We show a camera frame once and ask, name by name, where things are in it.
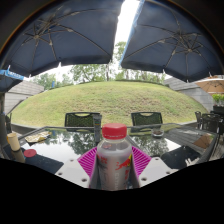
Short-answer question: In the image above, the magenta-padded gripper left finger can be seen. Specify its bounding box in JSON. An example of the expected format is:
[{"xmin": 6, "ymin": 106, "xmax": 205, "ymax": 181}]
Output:
[{"xmin": 54, "ymin": 147, "xmax": 100, "ymax": 191}]

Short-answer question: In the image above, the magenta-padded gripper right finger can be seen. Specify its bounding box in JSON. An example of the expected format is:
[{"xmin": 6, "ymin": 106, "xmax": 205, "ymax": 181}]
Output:
[{"xmin": 129, "ymin": 145, "xmax": 179, "ymax": 189}]

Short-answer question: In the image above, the red-capped clear drink bottle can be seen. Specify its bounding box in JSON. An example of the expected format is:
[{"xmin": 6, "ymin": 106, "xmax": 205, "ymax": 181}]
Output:
[{"xmin": 95, "ymin": 122, "xmax": 133, "ymax": 192}]

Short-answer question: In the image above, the small round ashtray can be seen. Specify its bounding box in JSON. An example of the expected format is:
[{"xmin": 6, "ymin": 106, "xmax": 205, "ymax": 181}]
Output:
[{"xmin": 151, "ymin": 129, "xmax": 165, "ymax": 138}]

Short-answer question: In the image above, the flat round red coaster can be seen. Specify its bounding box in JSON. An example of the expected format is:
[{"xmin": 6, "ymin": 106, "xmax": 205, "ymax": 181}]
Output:
[{"xmin": 23, "ymin": 148, "xmax": 38, "ymax": 159}]

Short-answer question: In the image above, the dark wicker chair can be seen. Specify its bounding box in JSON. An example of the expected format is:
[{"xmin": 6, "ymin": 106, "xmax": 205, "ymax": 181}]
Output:
[
  {"xmin": 130, "ymin": 111, "xmax": 164, "ymax": 128},
  {"xmin": 64, "ymin": 111, "xmax": 102, "ymax": 129}
]

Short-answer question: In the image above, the crumpled yellow paper napkin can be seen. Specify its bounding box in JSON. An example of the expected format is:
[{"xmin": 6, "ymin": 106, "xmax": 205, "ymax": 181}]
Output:
[{"xmin": 24, "ymin": 130, "xmax": 52, "ymax": 144}]

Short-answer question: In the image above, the group of dark chairs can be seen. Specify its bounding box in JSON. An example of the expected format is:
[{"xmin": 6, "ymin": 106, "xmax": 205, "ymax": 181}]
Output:
[{"xmin": 194, "ymin": 110, "xmax": 224, "ymax": 134}]

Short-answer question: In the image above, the grey stone building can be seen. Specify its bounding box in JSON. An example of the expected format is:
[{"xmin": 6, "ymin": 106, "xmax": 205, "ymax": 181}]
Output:
[{"xmin": 163, "ymin": 76, "xmax": 214, "ymax": 113}]

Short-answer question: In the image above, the grey building with sloped roof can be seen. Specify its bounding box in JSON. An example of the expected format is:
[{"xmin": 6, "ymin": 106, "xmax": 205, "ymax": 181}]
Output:
[{"xmin": 3, "ymin": 79, "xmax": 45, "ymax": 116}]

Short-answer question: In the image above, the planter with green plants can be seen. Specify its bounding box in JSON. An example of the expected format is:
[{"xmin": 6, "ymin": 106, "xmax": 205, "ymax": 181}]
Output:
[{"xmin": 211, "ymin": 93, "xmax": 224, "ymax": 116}]

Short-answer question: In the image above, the tan patio umbrella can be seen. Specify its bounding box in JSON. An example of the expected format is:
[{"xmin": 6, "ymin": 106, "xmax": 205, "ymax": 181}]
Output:
[{"xmin": 194, "ymin": 75, "xmax": 224, "ymax": 95}]

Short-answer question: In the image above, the blue umbrella with white print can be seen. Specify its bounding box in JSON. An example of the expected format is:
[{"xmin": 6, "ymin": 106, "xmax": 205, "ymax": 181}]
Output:
[{"xmin": 0, "ymin": 68, "xmax": 25, "ymax": 93}]

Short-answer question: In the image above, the large navy patio umbrella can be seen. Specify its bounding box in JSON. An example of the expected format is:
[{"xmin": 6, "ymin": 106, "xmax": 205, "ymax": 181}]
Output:
[
  {"xmin": 119, "ymin": 0, "xmax": 224, "ymax": 83},
  {"xmin": 0, "ymin": 0, "xmax": 125, "ymax": 78}
]

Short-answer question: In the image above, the short grey post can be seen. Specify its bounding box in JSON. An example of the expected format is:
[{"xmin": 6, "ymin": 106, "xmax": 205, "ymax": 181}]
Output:
[{"xmin": 93, "ymin": 114, "xmax": 102, "ymax": 144}]

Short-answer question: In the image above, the cream mug with yellow handle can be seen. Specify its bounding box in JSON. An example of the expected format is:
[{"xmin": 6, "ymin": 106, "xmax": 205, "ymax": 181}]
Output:
[{"xmin": 6, "ymin": 132, "xmax": 26, "ymax": 164}]

